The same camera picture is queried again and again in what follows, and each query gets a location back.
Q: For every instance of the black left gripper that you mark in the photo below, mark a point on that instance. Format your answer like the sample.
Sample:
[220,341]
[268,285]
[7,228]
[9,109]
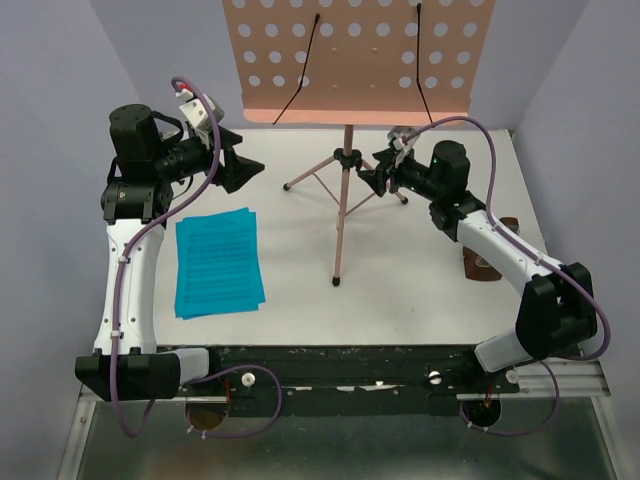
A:
[237,169]

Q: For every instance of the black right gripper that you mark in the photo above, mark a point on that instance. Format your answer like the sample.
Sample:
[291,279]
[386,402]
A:
[389,170]

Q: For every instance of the blue sheet music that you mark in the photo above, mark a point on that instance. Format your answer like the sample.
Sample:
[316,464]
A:
[225,305]
[220,265]

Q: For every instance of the pink music stand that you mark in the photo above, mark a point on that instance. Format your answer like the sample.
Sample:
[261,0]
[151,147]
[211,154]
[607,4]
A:
[356,63]

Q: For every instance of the brown wooden metronome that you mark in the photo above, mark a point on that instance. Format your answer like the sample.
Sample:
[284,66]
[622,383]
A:
[487,255]

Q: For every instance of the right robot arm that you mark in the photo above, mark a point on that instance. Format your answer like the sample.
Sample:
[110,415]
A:
[553,315]

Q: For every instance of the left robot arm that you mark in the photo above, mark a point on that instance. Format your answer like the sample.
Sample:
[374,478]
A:
[152,151]

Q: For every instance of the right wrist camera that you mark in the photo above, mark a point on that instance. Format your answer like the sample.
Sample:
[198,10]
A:
[401,138]

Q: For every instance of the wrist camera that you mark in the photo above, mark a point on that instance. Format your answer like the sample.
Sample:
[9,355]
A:
[401,138]
[193,109]

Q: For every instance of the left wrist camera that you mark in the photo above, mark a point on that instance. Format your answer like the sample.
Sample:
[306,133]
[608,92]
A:
[193,109]

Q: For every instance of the black mounting rail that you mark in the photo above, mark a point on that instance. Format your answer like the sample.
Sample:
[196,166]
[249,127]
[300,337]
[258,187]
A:
[340,381]

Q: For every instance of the aluminium frame rail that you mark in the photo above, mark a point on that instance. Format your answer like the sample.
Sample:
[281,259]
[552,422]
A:
[533,381]

